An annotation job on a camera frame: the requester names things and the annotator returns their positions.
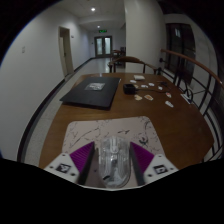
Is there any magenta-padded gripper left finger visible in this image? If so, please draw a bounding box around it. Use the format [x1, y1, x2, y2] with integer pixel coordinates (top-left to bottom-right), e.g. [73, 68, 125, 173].
[43, 141, 98, 185]

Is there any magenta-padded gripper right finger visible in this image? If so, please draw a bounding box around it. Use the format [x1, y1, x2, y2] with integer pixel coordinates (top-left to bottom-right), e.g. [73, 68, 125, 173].
[128, 141, 180, 186]

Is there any white marble-print mouse pad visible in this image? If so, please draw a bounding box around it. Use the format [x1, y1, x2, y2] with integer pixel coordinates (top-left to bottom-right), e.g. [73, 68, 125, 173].
[62, 115, 164, 160]

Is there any black flat folder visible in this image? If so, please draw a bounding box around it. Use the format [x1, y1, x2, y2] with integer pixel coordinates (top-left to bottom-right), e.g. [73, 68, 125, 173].
[59, 76, 122, 110]

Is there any small black box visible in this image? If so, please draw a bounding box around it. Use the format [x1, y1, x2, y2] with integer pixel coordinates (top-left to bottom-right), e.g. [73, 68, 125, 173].
[122, 83, 137, 95]

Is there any black railing with wooden handrail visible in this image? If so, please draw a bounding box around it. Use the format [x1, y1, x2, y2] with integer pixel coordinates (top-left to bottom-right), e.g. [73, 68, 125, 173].
[159, 48, 224, 162]

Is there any wooden armchair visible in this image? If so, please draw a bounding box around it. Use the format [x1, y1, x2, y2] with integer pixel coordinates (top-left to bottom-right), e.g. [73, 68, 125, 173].
[107, 55, 162, 75]

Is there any white side door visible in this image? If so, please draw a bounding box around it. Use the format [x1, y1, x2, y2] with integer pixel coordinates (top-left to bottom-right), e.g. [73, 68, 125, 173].
[58, 26, 75, 78]

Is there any dark framed window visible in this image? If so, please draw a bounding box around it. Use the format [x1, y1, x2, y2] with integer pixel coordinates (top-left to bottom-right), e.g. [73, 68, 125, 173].
[165, 23, 196, 85]

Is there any wooden chair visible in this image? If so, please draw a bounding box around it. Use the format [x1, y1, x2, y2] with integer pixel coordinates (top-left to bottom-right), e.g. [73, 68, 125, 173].
[111, 49, 127, 60]

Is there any glass double door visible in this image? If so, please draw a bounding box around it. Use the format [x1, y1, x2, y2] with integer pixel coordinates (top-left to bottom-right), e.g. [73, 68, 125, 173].
[94, 35, 113, 58]

